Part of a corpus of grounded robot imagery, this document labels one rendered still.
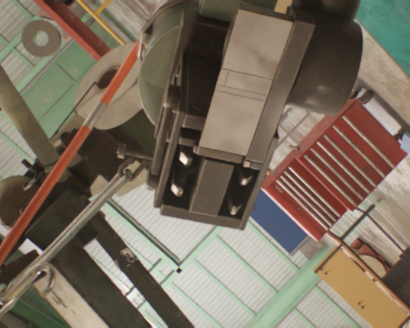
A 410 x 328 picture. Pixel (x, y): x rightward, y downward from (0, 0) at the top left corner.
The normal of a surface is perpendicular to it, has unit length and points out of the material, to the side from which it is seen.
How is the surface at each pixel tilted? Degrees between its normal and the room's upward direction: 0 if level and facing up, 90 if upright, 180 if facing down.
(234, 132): 65
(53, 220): 90
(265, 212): 90
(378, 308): 90
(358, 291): 90
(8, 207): 100
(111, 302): 139
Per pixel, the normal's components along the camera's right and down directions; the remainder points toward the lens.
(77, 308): -0.43, 0.47
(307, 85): -0.02, 0.63
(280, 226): 0.16, 0.15
